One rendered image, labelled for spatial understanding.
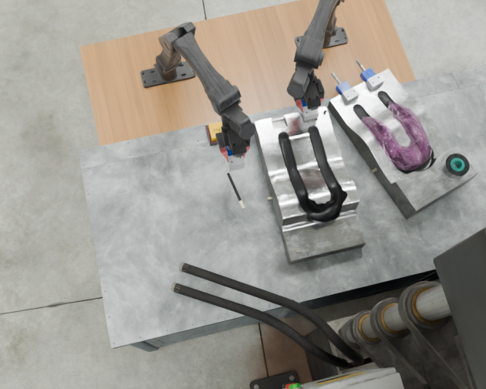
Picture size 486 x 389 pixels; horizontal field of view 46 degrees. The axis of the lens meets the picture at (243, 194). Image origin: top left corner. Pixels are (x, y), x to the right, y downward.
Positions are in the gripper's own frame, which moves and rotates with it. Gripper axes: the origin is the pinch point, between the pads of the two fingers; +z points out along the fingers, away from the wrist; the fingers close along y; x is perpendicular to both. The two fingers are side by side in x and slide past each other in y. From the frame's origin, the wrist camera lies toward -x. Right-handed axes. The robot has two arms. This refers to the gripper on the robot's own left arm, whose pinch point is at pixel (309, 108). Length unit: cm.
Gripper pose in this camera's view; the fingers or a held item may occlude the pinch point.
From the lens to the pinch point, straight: 199.3
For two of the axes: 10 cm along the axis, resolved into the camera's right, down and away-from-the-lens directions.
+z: 1.8, 5.8, 8.0
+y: 9.7, -2.4, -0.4
